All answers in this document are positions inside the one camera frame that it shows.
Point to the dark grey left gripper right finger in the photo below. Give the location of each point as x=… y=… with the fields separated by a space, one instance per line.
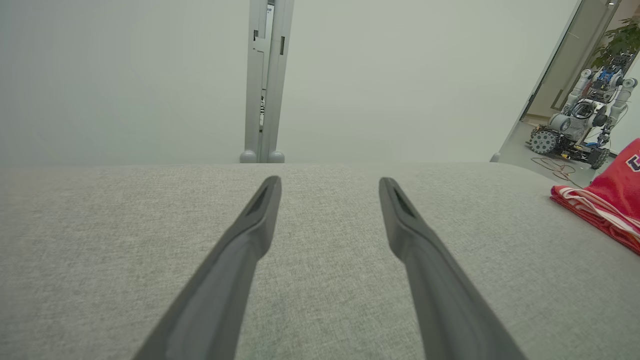
x=445 y=300

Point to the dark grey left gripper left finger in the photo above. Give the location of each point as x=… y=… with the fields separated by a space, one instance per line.
x=220 y=290

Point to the red jersey with white stripes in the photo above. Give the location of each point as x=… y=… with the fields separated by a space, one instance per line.
x=612 y=192

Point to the white wheeled background robot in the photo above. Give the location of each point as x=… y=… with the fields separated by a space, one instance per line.
x=575 y=122

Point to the green potted plant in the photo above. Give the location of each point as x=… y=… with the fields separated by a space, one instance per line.
x=620 y=40

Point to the grey partition post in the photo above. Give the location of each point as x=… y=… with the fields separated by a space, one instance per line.
x=255 y=90

